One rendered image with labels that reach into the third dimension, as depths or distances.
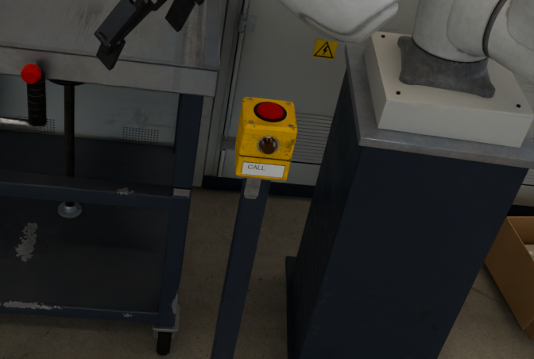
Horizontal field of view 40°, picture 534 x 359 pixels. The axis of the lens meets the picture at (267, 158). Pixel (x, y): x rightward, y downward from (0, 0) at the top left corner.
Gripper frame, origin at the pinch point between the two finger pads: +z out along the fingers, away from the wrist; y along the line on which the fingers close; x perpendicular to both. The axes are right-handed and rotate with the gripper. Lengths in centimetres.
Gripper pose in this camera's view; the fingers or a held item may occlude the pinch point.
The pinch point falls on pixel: (141, 38)
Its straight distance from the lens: 110.6
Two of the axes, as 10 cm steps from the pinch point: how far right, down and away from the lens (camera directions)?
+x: 6.5, 7.5, -0.6
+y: -6.3, 5.0, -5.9
